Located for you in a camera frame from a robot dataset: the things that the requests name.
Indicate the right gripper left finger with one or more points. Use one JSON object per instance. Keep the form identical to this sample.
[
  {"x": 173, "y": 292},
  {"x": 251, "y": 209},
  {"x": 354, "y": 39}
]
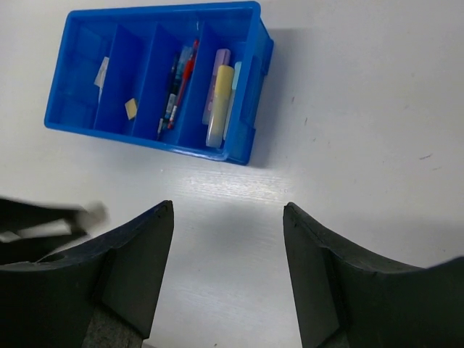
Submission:
[{"x": 92, "y": 292}]

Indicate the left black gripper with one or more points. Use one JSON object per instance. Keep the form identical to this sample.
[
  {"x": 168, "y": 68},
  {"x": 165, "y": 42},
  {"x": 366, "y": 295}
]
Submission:
[{"x": 39, "y": 230}]

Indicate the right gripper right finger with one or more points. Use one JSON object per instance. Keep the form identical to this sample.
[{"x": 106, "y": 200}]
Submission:
[{"x": 348, "y": 296}]

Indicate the tan eraser block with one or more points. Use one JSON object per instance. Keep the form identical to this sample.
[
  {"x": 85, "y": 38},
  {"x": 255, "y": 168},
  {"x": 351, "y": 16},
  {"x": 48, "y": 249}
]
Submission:
[{"x": 131, "y": 108}]

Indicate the white red eraser pack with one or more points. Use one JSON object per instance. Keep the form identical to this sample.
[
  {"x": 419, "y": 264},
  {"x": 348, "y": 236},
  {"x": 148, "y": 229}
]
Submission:
[{"x": 101, "y": 75}]

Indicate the blue compartment tray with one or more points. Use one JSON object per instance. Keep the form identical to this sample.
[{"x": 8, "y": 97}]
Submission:
[{"x": 141, "y": 43}]

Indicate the yellow highlighter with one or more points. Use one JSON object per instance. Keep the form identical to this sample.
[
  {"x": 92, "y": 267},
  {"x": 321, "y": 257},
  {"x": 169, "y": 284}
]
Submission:
[{"x": 220, "y": 103}]

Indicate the red pen crossed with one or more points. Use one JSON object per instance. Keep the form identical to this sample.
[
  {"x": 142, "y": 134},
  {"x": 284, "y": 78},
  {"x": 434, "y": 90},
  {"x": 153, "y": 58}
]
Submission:
[{"x": 188, "y": 69}]

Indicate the blue pen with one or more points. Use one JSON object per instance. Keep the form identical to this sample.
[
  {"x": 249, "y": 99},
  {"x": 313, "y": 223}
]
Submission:
[{"x": 185, "y": 53}]

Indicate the blue highlighter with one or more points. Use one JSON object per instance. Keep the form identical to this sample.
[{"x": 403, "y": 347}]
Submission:
[{"x": 237, "y": 68}]

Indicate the purple highlighter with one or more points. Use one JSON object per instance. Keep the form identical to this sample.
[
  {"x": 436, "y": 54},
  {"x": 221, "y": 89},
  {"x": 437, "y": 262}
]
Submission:
[{"x": 222, "y": 57}]

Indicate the blue pen crossed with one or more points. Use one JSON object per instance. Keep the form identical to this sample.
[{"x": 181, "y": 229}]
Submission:
[{"x": 173, "y": 84}]

